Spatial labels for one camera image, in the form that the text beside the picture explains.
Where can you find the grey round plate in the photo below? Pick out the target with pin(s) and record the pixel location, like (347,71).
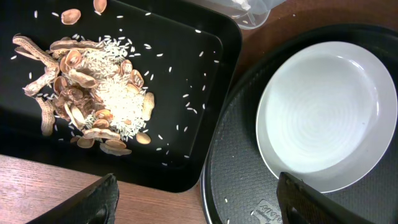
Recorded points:
(327,115)

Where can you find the round black serving tray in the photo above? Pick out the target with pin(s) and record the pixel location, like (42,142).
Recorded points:
(236,185)

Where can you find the clear plastic waste bin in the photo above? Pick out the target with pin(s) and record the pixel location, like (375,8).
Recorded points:
(248,14)

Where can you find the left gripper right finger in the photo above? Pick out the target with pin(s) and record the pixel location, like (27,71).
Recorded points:
(300,203)

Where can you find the black rectangular tray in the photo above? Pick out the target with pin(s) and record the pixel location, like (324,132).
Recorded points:
(186,54)

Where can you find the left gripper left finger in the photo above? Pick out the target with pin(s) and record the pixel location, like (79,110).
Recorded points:
(97,203)

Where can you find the food scraps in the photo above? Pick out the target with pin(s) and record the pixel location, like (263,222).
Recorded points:
(94,87)

